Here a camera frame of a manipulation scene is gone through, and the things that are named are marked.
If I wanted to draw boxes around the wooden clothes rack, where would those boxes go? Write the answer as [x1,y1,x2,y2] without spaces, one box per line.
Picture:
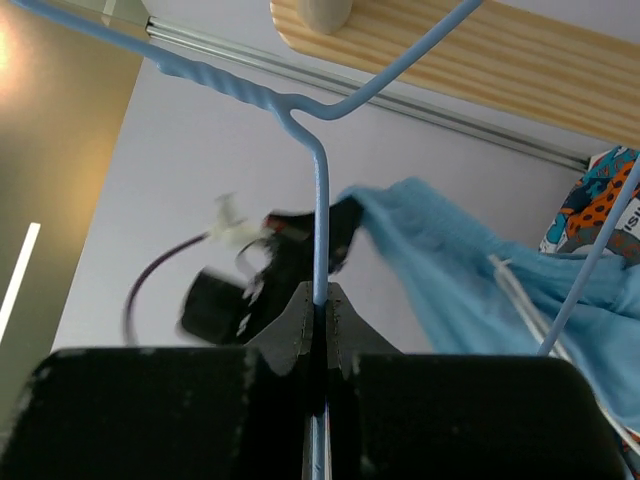
[270,1,639,148]

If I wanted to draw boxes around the left aluminium corner post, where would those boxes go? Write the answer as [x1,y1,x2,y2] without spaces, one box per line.
[146,16,590,172]

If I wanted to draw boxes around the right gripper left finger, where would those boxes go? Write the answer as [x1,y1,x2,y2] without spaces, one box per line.
[1,283,314,479]

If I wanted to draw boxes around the light blue shorts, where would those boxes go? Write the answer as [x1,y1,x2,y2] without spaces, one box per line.
[345,178,639,429]

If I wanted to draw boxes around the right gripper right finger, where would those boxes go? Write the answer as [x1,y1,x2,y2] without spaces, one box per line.
[327,284,627,479]

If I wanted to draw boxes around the blue hanger of blue shorts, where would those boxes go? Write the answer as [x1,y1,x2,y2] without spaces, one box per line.
[9,0,640,480]

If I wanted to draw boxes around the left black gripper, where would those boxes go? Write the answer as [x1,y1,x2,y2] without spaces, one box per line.
[239,197,363,344]

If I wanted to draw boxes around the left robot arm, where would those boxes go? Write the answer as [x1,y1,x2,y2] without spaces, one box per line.
[179,211,315,345]

